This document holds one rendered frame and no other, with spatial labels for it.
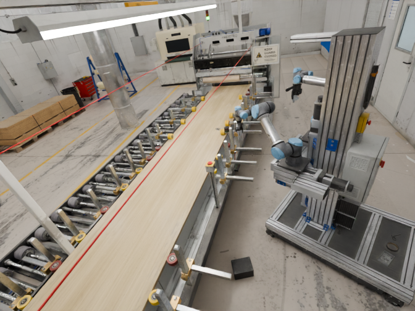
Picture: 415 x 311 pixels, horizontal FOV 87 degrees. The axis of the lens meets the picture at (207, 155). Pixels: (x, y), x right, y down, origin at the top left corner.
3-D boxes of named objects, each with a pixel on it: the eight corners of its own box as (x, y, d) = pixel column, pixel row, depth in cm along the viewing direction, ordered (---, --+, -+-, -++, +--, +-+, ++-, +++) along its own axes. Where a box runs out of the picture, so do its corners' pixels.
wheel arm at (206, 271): (231, 276, 145) (231, 273, 143) (230, 281, 142) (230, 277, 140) (173, 262, 160) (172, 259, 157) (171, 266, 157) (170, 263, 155)
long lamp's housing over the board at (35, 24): (217, 7, 264) (215, -1, 260) (42, 39, 81) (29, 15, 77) (207, 8, 268) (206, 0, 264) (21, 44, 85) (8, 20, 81)
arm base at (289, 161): (306, 159, 198) (306, 150, 192) (298, 168, 189) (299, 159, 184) (289, 155, 207) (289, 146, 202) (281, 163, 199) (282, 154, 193)
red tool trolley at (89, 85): (100, 94, 931) (92, 75, 886) (91, 100, 869) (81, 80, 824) (91, 95, 939) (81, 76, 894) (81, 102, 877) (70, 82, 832)
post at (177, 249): (194, 283, 160) (180, 244, 134) (192, 288, 158) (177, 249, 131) (190, 282, 161) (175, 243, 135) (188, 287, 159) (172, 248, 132)
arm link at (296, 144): (305, 153, 189) (306, 140, 182) (291, 158, 186) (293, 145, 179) (295, 147, 199) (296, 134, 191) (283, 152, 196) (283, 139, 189)
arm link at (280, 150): (296, 152, 181) (266, 99, 196) (280, 158, 177) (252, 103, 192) (289, 157, 192) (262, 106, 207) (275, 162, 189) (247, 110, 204)
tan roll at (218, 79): (266, 78, 435) (266, 71, 428) (265, 79, 425) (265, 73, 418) (200, 82, 483) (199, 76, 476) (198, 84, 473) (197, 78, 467)
